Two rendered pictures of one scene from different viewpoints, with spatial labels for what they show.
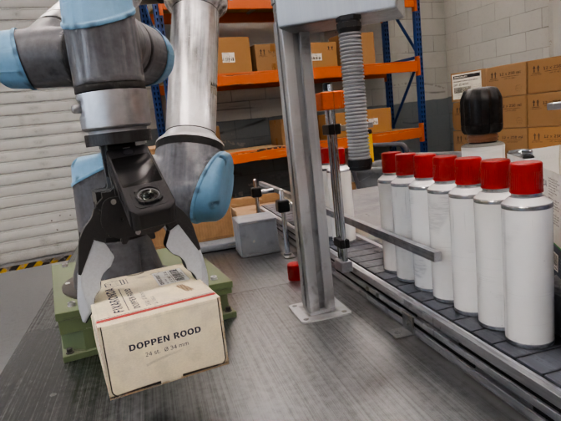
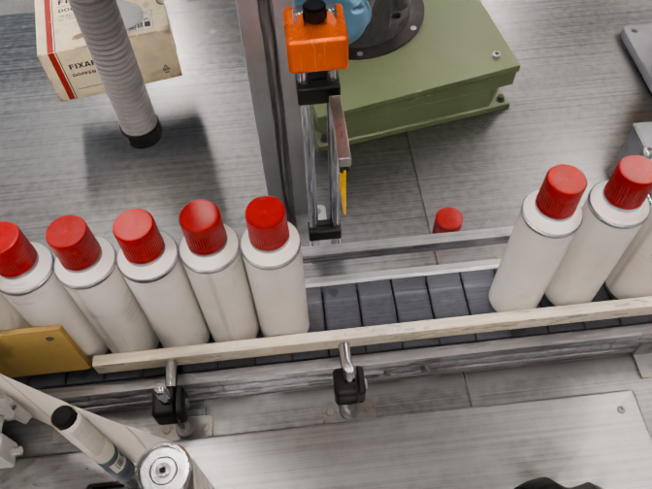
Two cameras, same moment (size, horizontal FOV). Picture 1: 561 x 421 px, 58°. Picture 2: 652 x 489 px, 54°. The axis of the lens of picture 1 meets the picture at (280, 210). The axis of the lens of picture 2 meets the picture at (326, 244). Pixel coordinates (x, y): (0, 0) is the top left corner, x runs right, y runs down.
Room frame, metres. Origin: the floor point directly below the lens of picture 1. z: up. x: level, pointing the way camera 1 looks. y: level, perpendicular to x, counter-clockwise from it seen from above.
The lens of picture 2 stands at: (0.94, -0.49, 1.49)
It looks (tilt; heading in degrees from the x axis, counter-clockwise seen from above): 56 degrees down; 100
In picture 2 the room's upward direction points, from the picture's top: 3 degrees counter-clockwise
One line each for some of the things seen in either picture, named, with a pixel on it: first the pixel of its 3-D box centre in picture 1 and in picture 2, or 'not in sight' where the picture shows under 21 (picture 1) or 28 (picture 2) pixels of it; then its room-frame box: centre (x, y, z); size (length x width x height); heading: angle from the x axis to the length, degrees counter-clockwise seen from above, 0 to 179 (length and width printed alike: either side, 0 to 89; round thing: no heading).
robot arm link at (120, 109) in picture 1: (112, 114); not in sight; (0.57, 0.17, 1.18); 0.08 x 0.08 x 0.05
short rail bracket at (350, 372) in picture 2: not in sight; (350, 391); (0.92, -0.26, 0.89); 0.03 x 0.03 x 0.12; 14
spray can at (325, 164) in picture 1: (330, 192); (598, 239); (1.14, -0.12, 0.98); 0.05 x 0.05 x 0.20
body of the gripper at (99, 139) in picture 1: (125, 185); not in sight; (0.58, 0.17, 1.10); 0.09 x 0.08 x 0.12; 24
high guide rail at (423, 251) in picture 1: (310, 204); (619, 221); (1.17, -0.07, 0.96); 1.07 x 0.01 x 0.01; 14
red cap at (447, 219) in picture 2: (295, 271); (447, 224); (1.01, -0.02, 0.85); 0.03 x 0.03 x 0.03
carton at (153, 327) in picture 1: (151, 321); (109, 36); (0.55, 0.16, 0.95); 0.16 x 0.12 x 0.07; 24
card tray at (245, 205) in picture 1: (263, 205); not in sight; (1.87, 0.06, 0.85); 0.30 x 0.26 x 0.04; 14
